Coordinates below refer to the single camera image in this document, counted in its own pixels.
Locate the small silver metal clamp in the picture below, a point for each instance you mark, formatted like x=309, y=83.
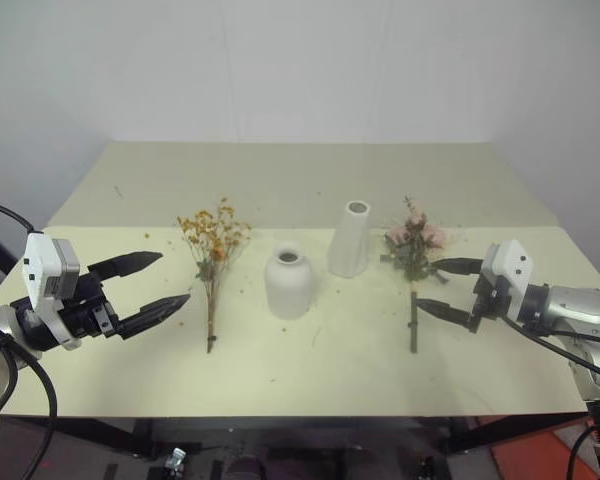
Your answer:
x=176, y=457

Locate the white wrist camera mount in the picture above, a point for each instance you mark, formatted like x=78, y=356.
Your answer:
x=510, y=265
x=39, y=265

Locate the pink flower bunch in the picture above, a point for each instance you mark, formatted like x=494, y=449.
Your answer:
x=416, y=240

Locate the yellow orange dried flower bunch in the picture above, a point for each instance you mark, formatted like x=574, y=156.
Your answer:
x=215, y=245

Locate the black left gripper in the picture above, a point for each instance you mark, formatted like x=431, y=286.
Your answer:
x=87, y=310

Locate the tall conical white vase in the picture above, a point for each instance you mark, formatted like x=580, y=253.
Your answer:
x=349, y=250

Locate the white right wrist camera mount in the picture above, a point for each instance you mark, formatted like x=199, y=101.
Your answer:
x=510, y=265

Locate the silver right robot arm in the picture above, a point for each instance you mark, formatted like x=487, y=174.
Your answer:
x=582, y=305

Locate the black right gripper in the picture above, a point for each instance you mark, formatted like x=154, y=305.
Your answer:
x=490, y=300

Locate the round white ceramic vase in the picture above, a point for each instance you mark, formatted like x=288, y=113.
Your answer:
x=288, y=290

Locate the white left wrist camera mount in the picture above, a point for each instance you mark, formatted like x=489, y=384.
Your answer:
x=39, y=265

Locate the black table frame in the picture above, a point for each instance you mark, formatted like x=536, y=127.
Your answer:
x=300, y=425

